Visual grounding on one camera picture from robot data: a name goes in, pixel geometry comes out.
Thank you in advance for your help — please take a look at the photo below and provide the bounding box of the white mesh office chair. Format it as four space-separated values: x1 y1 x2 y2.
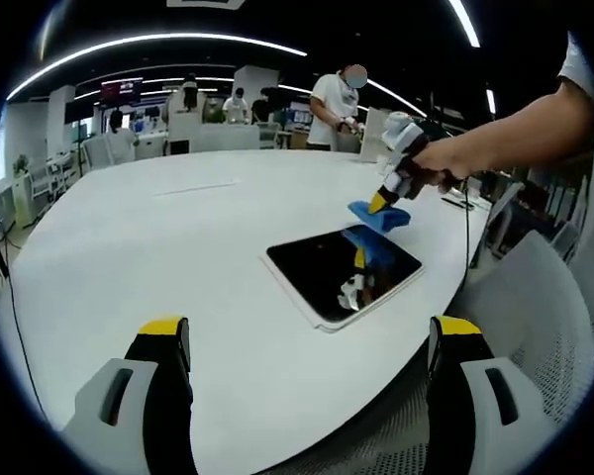
266 229 594 475

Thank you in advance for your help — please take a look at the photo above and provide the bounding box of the black floor cable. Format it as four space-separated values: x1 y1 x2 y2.
0 221 47 418

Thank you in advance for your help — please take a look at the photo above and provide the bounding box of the short ceiling light strip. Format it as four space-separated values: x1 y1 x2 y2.
446 0 482 49

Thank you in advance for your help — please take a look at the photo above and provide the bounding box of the red wall screen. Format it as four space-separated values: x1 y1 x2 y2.
99 77 145 105

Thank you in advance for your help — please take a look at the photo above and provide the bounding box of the narrow white cabinet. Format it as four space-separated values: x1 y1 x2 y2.
11 169 35 228

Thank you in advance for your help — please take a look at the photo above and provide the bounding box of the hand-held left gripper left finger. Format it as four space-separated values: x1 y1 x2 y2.
60 315 198 475

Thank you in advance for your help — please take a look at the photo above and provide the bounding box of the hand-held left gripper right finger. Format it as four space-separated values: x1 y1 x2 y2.
427 314 551 475

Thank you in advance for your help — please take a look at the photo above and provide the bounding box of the long ceiling light strip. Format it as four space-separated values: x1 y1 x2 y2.
6 33 309 102

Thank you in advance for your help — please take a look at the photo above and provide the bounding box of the white upright board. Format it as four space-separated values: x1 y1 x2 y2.
359 105 393 164

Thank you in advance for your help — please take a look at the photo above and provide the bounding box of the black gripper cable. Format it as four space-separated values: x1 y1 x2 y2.
461 179 475 272

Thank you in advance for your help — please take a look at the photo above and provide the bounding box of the person's right hand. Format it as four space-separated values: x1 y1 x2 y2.
414 135 474 196

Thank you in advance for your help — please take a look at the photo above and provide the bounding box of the black tablet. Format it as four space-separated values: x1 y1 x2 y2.
263 223 425 334

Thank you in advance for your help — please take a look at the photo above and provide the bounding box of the blue cleaning cloth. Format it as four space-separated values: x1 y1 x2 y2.
346 198 412 235

